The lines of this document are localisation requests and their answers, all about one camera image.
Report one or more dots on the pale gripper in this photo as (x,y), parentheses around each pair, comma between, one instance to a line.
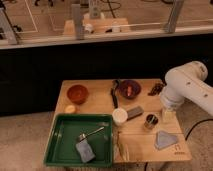
(168,115)

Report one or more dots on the light blue towel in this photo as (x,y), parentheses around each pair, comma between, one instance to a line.
(164,140)

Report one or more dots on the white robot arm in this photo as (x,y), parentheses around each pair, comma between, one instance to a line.
(186,82)

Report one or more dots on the orange-brown bowl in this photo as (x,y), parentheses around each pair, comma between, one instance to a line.
(77,94)

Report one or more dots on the dark grape bunch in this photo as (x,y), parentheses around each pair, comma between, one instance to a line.
(156,89)

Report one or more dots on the light wooden table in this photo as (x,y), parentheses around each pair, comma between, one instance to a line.
(140,141)

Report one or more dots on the orange carrot toy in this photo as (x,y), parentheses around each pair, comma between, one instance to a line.
(129,91)

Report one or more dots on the white cup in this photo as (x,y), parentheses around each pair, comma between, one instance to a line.
(119,116)

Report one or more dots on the yellowish utensil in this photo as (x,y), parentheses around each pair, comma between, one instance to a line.
(123,148)

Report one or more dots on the black brush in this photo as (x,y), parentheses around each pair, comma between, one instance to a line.
(113,93)

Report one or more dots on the metal spoon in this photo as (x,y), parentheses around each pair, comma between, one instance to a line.
(85,135)

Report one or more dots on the blue-grey sponge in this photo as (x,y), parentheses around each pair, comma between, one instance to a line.
(85,151)

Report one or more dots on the small yellow round fruit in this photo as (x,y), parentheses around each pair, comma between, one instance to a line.
(70,109)

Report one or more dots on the green plastic tray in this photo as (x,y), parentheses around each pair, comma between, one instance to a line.
(61,149)

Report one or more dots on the grey metal post right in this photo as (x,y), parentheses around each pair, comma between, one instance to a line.
(170,26)

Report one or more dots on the grey metal post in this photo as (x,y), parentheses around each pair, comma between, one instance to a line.
(170,26)
(78,21)

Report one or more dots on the grey metal post left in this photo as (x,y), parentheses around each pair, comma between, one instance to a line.
(78,21)

